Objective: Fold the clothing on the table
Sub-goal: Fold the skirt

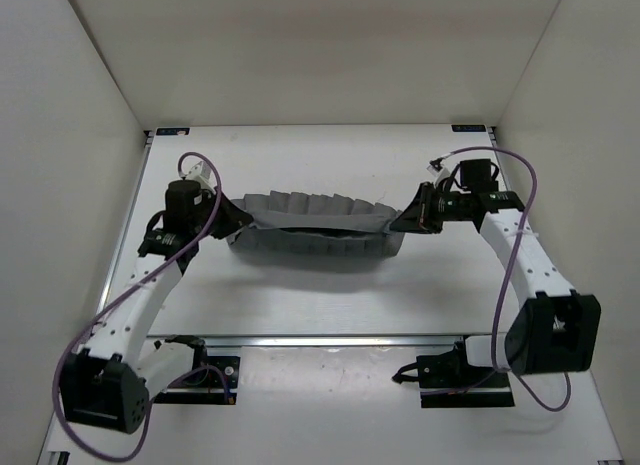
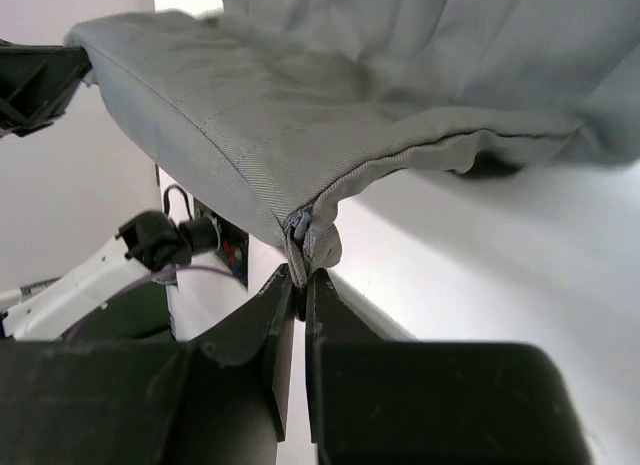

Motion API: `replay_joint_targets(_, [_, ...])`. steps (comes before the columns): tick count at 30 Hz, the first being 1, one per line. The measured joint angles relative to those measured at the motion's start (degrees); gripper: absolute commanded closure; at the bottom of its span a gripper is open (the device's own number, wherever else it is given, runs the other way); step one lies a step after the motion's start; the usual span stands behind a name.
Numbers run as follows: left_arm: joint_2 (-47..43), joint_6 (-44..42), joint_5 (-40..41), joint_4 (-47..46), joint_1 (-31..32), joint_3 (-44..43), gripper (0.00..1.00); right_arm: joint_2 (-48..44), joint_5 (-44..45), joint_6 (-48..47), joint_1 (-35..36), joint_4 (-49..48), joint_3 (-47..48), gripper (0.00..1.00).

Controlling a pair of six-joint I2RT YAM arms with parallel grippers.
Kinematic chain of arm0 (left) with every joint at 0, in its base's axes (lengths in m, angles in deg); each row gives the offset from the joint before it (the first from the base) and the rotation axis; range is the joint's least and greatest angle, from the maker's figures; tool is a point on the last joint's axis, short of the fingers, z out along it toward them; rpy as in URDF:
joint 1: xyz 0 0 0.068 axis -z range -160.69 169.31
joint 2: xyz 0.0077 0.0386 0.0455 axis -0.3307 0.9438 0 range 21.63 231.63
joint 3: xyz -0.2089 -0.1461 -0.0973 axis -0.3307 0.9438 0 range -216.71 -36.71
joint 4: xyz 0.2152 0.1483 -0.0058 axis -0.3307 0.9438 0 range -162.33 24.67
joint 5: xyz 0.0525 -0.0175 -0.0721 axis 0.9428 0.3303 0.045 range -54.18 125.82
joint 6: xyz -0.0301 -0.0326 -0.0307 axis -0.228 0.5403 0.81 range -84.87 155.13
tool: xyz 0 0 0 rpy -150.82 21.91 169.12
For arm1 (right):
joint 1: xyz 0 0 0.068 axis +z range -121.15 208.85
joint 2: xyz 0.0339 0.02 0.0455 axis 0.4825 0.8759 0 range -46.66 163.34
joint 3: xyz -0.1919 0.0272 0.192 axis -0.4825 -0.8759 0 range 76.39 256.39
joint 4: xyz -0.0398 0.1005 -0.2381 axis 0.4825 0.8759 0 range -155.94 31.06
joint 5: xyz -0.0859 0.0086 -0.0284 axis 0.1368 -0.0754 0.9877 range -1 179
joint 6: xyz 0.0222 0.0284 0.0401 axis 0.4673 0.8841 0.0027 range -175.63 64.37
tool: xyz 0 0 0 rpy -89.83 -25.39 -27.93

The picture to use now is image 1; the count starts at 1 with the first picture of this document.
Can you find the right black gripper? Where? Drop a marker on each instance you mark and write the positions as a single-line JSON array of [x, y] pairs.
[[419, 215]]

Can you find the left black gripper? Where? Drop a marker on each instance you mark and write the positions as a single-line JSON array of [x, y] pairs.
[[235, 216]]

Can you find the grey pleated skirt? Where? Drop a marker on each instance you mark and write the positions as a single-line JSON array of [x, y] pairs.
[[311, 224]]

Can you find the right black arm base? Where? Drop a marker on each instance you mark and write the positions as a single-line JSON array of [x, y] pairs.
[[447, 381]]

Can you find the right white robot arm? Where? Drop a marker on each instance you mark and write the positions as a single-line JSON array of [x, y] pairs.
[[556, 326]]

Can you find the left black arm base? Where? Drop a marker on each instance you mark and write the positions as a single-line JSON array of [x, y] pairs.
[[192, 375]]

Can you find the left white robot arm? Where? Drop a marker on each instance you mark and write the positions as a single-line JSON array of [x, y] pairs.
[[107, 383]]

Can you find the left blue table label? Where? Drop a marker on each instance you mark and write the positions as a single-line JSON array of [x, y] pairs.
[[172, 131]]

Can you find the blue table label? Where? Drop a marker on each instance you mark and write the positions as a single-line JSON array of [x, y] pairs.
[[468, 128], [172, 131]]

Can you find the right blue table label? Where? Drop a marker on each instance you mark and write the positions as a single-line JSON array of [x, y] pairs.
[[468, 128]]

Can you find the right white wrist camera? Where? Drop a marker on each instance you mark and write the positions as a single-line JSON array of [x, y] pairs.
[[443, 177]]

